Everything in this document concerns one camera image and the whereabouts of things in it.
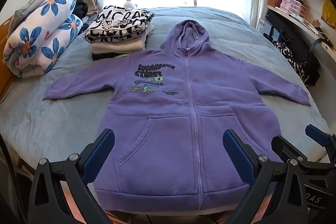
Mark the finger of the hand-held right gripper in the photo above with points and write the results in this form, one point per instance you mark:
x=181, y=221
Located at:
x=284, y=146
x=315, y=132

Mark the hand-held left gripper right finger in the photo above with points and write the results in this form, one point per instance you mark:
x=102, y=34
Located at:
x=236, y=153

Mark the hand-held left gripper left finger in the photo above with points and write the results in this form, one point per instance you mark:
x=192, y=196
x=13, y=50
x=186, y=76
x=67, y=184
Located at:
x=101, y=150

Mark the purple zip hoodie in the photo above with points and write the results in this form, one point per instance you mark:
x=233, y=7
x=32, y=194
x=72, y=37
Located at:
x=168, y=108

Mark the bed with blue-grey blanket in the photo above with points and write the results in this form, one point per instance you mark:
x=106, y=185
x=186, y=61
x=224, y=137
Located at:
x=65, y=121

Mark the black and white patterned cloth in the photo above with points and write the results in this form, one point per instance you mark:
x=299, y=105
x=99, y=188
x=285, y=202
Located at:
x=284, y=53

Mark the black folded garment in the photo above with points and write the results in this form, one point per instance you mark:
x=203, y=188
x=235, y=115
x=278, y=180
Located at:
x=105, y=56

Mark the long black case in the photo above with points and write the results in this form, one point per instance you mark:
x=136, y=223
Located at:
x=288, y=32

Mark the small brown figurine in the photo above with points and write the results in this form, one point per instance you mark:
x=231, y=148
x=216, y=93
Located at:
x=316, y=23

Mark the white beaded strip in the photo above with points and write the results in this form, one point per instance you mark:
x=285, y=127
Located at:
x=300, y=18

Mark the white cardboard box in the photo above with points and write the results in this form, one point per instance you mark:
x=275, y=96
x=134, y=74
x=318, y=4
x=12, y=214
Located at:
x=261, y=25

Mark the yellow cloth item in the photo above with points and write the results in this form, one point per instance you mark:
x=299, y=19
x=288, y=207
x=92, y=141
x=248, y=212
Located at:
x=329, y=11

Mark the black and white printed garment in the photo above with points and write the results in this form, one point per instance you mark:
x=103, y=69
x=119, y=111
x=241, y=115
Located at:
x=118, y=24

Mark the pink mini drawer organizer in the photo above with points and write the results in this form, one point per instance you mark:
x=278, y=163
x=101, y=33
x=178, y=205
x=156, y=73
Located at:
x=294, y=6

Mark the rolled blue floral blanket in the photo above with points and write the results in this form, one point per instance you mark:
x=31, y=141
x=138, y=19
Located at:
x=39, y=37

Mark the orange wooden cabinet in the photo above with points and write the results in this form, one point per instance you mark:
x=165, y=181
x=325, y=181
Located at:
x=5, y=56

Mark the black cloth bundle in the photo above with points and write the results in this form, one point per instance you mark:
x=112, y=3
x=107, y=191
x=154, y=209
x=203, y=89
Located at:
x=81, y=7

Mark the white plush toy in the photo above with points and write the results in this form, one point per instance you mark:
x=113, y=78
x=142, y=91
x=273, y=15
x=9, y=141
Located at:
x=129, y=4

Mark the grey garment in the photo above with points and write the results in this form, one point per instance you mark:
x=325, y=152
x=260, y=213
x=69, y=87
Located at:
x=25, y=7

